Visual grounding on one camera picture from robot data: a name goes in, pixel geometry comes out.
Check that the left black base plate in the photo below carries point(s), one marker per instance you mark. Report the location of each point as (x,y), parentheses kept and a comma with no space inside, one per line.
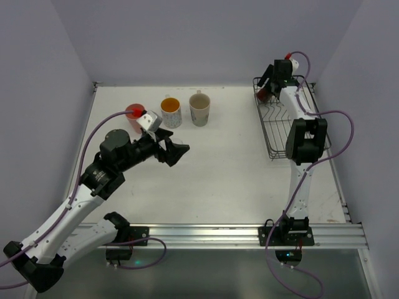
(139,233)

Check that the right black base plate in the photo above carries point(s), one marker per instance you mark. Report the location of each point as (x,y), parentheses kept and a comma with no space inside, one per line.
(287,232)

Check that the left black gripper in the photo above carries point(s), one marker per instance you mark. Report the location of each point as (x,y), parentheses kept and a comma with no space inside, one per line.
(164,149)

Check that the clear glass cup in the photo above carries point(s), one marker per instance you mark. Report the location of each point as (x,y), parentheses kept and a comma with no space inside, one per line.
(177,141)

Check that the beige patterned mug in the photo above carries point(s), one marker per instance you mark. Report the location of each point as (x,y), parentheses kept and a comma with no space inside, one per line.
(199,108)

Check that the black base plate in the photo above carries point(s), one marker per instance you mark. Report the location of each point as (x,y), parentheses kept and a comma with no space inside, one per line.
(287,232)
(139,233)

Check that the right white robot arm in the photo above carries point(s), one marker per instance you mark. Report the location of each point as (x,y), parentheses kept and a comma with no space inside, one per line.
(304,146)

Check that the white patterned mug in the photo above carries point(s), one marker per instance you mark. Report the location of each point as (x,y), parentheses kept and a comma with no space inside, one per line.
(171,112)

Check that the brown ceramic cup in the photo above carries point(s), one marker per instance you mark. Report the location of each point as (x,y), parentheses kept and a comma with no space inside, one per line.
(263,95)

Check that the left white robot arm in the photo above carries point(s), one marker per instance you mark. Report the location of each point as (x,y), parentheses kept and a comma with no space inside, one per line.
(42,257)

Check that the aluminium mounting rail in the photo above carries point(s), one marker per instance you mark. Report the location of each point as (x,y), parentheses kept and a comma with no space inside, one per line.
(221,236)

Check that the pink plastic cup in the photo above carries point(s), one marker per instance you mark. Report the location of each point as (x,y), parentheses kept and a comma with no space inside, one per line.
(136,111)

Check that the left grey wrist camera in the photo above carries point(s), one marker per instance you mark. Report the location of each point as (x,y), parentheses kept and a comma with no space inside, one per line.
(149,121)

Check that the black wire dish rack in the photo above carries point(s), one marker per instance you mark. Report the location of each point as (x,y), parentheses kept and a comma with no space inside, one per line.
(276,122)

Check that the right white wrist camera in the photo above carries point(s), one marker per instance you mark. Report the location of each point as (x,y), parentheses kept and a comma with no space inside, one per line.
(295,65)

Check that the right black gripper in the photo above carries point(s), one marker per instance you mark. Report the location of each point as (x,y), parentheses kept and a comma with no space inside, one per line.
(274,80)

